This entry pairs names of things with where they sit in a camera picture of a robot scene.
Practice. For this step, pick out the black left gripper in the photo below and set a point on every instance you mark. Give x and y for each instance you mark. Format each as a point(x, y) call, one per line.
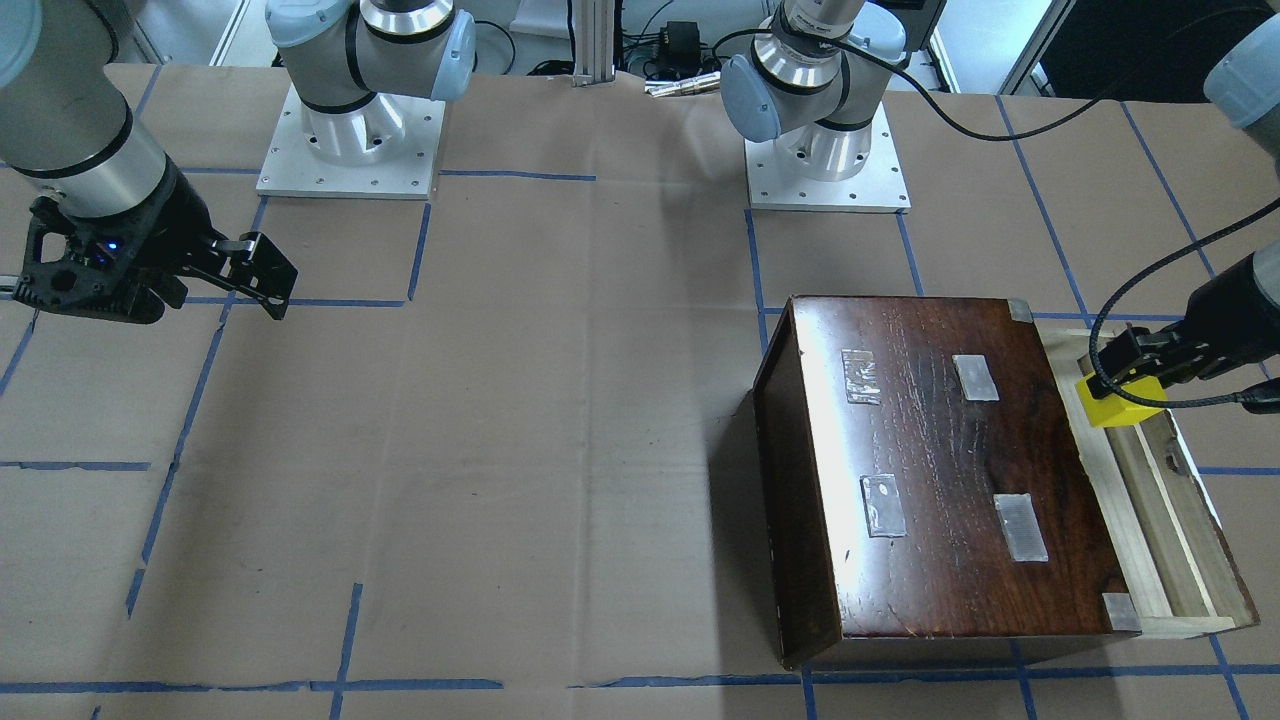
point(1236, 325)

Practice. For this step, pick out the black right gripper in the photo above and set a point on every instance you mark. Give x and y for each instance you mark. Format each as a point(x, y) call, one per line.
point(177, 232)

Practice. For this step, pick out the yellow block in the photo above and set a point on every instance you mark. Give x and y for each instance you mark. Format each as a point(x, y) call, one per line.
point(1114, 411)

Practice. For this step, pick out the light wooden drawer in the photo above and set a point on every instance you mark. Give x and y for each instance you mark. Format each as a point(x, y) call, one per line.
point(1180, 572)

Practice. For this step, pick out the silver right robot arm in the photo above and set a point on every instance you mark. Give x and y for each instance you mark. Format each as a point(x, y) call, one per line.
point(66, 127)

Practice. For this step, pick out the dark wooden drawer cabinet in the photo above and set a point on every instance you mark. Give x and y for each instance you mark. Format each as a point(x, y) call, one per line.
point(925, 500)

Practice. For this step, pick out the brown paper table cover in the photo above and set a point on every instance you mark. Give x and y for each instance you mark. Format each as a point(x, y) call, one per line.
point(499, 461)

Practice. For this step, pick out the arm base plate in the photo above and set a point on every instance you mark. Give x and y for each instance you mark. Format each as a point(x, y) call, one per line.
point(386, 150)
point(815, 168)

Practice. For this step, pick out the aluminium frame post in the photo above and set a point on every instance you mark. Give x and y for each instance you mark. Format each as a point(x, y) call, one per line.
point(594, 35)

